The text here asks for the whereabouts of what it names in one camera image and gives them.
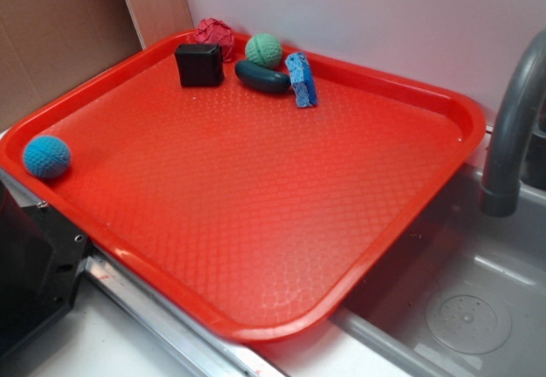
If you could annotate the black box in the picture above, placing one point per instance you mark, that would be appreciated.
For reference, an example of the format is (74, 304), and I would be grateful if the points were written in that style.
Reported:
(199, 65)

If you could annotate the red plastic tray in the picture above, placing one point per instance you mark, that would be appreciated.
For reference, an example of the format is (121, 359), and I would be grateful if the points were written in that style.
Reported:
(253, 215)

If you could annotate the dark teal oblong object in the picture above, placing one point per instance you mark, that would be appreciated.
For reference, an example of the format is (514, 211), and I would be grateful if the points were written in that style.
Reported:
(261, 78)

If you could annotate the blue sponge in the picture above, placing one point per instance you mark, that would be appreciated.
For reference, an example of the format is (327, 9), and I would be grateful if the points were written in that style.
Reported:
(301, 80)

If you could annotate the green textured ball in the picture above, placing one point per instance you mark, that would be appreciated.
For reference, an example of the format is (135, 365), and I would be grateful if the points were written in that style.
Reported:
(264, 50)

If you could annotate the crumpled red paper ball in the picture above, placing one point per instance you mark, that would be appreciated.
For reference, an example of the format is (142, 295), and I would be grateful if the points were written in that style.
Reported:
(214, 31)

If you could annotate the blue textured ball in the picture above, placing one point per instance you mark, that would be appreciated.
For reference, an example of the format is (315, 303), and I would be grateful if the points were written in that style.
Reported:
(47, 157)

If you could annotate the grey plastic sink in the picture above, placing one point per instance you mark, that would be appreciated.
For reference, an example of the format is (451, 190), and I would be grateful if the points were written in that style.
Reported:
(459, 293)

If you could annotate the grey faucet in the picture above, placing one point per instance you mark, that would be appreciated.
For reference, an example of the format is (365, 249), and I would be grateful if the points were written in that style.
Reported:
(516, 151)

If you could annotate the brown cardboard panel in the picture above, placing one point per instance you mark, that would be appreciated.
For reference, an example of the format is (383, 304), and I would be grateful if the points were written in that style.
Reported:
(51, 46)

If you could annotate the metal rail strip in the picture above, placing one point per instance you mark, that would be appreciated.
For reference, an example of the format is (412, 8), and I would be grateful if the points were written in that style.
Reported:
(118, 327)

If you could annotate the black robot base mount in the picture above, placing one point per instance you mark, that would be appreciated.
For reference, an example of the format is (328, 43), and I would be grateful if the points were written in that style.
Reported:
(42, 257)

